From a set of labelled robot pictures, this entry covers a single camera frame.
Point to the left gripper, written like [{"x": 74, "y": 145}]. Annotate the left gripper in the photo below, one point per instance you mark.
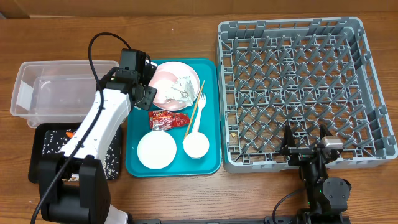
[{"x": 150, "y": 98}]

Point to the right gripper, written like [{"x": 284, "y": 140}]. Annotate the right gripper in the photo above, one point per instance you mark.
[{"x": 303, "y": 154}]

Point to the white bowl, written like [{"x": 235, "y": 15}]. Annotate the white bowl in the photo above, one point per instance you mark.
[{"x": 156, "y": 150}]

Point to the orange carrot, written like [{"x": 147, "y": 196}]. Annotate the orange carrot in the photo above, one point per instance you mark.
[{"x": 70, "y": 134}]

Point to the rice and peanut shells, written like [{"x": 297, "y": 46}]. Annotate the rice and peanut shells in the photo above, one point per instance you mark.
[{"x": 55, "y": 139}]

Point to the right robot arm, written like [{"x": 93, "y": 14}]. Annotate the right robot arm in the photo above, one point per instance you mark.
[{"x": 327, "y": 196}]

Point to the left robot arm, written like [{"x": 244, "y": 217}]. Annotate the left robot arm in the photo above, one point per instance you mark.
[{"x": 72, "y": 183}]

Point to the grey dishwasher rack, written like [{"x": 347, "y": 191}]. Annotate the grey dishwasher rack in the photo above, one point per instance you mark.
[{"x": 304, "y": 73}]

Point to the pink plate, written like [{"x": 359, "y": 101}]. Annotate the pink plate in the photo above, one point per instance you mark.
[{"x": 166, "y": 74}]

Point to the crumpled white napkin right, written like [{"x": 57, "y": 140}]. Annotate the crumpled white napkin right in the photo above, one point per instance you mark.
[{"x": 181, "y": 91}]

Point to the red snack wrapper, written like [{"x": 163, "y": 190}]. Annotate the red snack wrapper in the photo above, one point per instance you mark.
[{"x": 163, "y": 120}]

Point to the wooden chopstick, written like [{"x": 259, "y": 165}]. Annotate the wooden chopstick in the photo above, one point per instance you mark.
[{"x": 194, "y": 110}]

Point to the white plastic fork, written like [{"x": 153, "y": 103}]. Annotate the white plastic fork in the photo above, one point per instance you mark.
[{"x": 201, "y": 105}]

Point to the clear plastic bin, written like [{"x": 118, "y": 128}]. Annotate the clear plastic bin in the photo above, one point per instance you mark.
[{"x": 57, "y": 91}]

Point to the small white cup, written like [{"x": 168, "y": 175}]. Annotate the small white cup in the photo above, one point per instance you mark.
[{"x": 196, "y": 145}]

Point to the black plastic tray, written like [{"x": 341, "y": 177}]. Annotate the black plastic tray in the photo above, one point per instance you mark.
[{"x": 38, "y": 143}]

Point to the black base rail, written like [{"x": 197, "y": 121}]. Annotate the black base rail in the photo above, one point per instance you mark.
[{"x": 266, "y": 220}]

